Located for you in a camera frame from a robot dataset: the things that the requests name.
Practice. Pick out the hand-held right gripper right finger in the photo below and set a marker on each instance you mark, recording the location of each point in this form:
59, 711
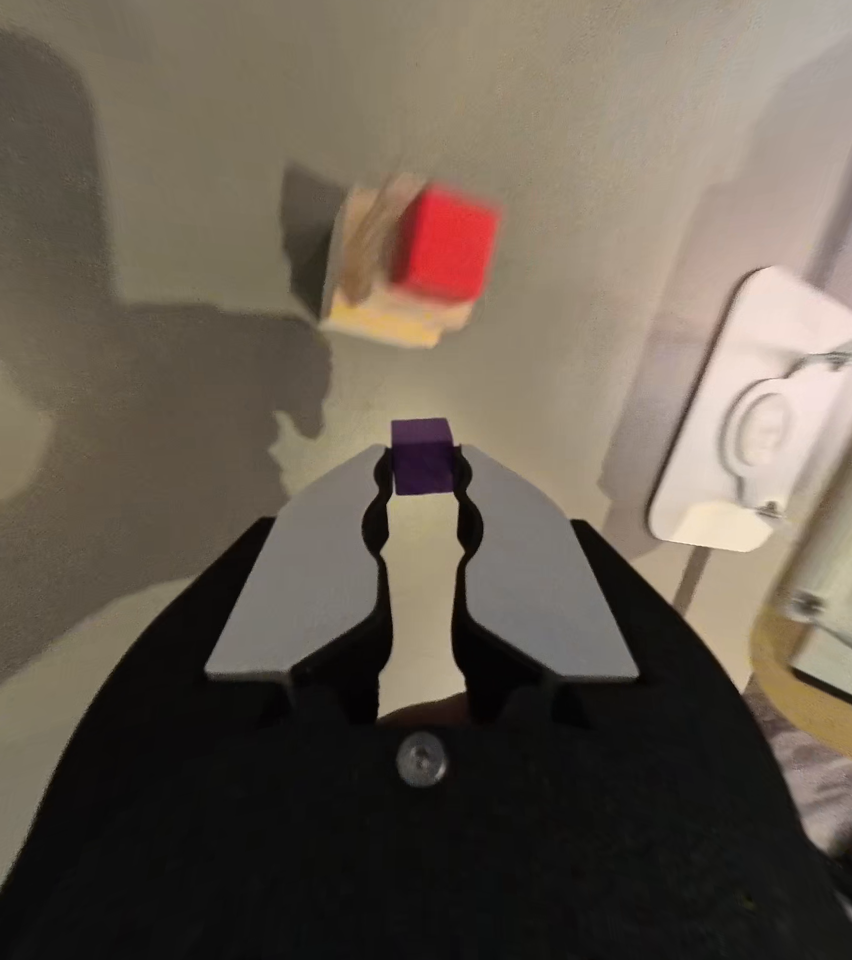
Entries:
546, 585

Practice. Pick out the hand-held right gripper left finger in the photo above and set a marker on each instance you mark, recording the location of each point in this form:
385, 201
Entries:
298, 585

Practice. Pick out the purple wooden cube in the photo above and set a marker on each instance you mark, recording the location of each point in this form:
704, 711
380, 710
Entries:
422, 457

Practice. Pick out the large natural wooden cube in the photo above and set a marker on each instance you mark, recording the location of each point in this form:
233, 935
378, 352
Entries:
388, 326

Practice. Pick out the medium natural wooden cube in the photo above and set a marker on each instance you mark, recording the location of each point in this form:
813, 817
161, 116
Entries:
369, 240

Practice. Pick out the red wooden cube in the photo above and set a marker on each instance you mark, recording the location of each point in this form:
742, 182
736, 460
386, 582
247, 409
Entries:
444, 244

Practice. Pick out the white instruction sign stand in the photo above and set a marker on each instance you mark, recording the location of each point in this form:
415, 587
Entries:
711, 465

